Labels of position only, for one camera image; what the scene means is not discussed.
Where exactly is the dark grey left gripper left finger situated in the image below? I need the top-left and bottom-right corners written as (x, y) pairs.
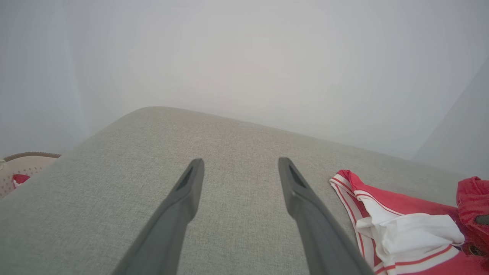
top-left (112, 159), bottom-right (205, 275)

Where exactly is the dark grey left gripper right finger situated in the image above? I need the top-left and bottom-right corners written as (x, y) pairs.
top-left (279, 157), bottom-right (374, 275)

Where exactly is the red and white garment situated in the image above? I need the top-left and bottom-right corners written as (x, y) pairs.
top-left (329, 169), bottom-right (489, 275)

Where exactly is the beige laundry basket brown rim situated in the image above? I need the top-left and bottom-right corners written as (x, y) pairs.
top-left (0, 152), bottom-right (62, 199)

